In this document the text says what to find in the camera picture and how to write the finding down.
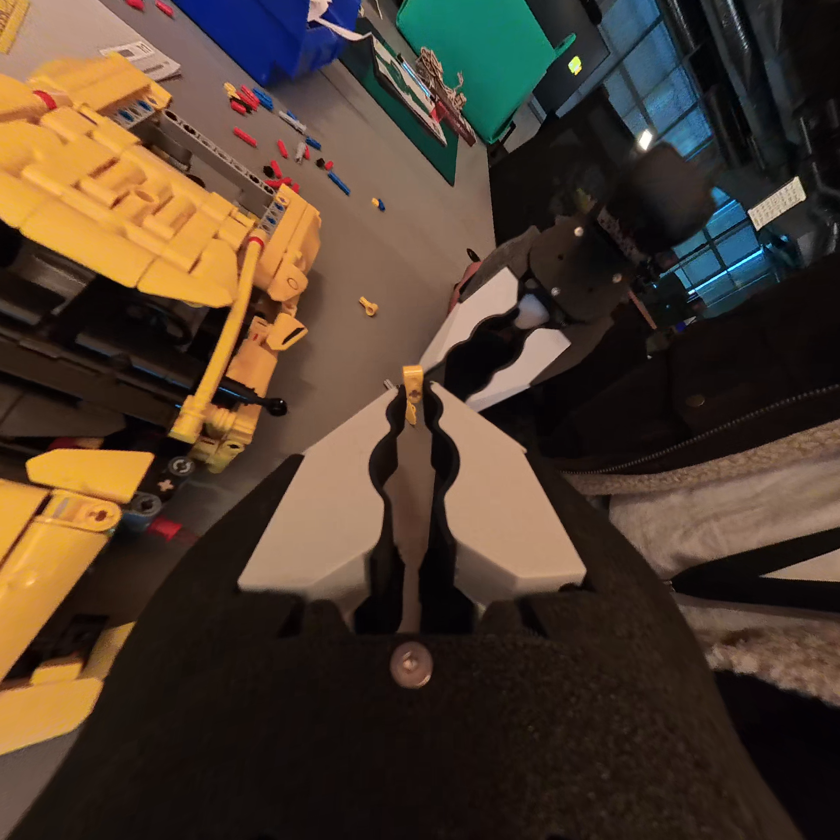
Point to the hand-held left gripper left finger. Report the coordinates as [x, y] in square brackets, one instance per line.
[315, 525]

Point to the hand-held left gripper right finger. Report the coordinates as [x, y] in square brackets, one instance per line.
[512, 525]

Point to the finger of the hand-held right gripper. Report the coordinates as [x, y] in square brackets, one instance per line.
[472, 302]
[525, 367]

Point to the small yellow toy piece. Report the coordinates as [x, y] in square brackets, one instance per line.
[368, 306]

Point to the yellow holed connector piece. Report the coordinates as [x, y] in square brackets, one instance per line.
[411, 394]

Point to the yellow toy brick car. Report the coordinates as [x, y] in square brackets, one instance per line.
[118, 197]

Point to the grey desk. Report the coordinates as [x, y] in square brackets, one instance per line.
[367, 249]

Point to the person's right hand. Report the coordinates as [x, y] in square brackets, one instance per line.
[467, 282]

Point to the green cutting mat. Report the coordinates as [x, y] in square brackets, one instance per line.
[426, 144]

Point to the white hanging note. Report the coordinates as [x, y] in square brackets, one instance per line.
[778, 203]

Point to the white shirt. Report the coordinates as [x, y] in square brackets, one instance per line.
[722, 512]

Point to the small wooden model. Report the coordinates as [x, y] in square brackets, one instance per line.
[443, 79]

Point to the black monitor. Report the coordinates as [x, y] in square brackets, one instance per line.
[564, 39]

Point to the green white board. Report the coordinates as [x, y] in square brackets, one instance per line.
[400, 82]

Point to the green folding board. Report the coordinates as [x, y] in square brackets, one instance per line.
[479, 59]

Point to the scattered black toy pins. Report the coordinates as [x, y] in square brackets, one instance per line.
[269, 170]

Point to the long grey toy pin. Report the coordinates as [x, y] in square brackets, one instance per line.
[292, 121]

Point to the scattered red toy pins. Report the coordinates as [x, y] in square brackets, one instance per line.
[245, 136]

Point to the crumpled white printed paper bags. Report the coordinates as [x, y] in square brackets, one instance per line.
[331, 19]

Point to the blue storage bin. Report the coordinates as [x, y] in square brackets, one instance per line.
[262, 33]

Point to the toy car instruction booklet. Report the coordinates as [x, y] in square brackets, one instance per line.
[141, 59]

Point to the silver air duct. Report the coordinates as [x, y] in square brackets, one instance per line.
[735, 33]

